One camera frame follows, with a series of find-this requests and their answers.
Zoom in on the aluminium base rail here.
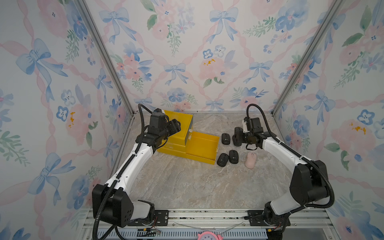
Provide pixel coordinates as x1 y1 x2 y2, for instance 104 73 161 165
98 209 340 240

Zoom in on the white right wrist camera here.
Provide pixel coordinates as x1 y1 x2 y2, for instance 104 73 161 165
243 118 250 133

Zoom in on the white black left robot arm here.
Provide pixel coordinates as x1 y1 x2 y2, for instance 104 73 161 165
92 116 181 228

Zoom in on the yellow plastic drawer cabinet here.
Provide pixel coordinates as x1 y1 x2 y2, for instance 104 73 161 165
156 109 194 157

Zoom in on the black corrugated cable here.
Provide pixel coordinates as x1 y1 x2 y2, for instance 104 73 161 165
92 103 154 240
245 103 335 209

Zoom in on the pink round clock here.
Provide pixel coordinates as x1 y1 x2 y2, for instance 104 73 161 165
198 231 223 240

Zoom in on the aluminium corner frame post right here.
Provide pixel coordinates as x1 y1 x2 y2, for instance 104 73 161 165
271 0 344 117

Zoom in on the aluminium corner frame post left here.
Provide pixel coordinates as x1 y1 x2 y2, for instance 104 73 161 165
74 0 134 117

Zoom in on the black corrugated left cable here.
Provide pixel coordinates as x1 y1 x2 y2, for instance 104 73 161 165
92 103 154 240

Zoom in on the black computer mouse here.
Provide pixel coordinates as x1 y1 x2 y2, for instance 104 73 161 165
217 153 230 168
229 150 239 164
221 133 231 145

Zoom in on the pink computer mouse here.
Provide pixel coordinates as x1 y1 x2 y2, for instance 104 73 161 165
245 152 258 169

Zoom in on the black corrugated right cable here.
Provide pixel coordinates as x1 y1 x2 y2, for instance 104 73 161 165
245 103 335 209

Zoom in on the aluminium corner frame post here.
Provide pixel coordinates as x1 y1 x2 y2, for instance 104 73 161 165
74 0 134 117
271 0 344 117

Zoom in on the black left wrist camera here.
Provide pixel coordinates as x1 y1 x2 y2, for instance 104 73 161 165
148 109 169 135

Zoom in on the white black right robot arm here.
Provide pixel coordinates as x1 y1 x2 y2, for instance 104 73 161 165
232 127 335 226

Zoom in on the yellow drawer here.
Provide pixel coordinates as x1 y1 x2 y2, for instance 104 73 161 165
185 132 220 165

